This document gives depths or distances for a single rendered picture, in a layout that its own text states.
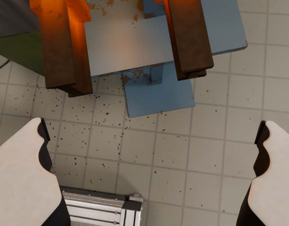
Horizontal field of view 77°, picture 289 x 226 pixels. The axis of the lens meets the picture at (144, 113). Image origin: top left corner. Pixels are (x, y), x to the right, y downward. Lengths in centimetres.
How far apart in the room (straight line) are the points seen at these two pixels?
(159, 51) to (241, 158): 89
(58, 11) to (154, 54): 31
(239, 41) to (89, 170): 101
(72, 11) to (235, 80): 110
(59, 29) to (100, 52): 31
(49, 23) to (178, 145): 99
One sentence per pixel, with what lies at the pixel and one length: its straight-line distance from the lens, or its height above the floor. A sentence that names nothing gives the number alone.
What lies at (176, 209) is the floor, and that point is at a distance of 118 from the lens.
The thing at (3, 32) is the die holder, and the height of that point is 50.
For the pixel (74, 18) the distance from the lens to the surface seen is 23.
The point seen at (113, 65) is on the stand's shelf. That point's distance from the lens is 47.
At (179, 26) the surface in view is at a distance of 18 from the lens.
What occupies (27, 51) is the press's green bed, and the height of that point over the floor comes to 34.
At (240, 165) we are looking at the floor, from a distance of 121.
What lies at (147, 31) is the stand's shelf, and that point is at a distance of 50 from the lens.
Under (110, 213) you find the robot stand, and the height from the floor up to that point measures 23.
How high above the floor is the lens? 109
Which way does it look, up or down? 83 degrees down
